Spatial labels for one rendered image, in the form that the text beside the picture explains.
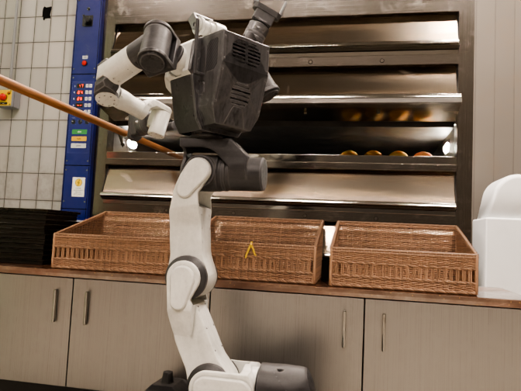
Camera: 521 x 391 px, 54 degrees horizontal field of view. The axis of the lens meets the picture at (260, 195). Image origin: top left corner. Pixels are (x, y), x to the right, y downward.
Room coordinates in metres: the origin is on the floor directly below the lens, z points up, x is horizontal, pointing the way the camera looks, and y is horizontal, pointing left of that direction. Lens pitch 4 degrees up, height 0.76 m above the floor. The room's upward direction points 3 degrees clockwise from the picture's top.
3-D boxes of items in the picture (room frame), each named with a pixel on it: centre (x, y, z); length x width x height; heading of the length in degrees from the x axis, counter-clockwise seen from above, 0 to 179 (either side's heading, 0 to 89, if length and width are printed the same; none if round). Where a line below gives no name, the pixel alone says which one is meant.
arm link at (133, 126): (2.07, 0.50, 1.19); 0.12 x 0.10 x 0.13; 43
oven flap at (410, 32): (2.60, -0.04, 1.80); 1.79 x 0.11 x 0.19; 78
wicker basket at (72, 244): (2.45, 0.59, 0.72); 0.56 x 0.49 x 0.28; 80
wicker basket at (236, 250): (2.33, 0.00, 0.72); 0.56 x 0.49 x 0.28; 80
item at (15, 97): (2.85, 1.44, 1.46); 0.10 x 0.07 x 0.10; 78
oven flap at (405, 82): (2.60, -0.04, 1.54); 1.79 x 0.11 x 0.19; 78
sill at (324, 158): (2.62, -0.04, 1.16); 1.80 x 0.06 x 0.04; 78
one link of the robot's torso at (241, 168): (1.73, 0.13, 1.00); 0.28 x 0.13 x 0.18; 78
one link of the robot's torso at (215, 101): (1.72, 0.17, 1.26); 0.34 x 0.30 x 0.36; 133
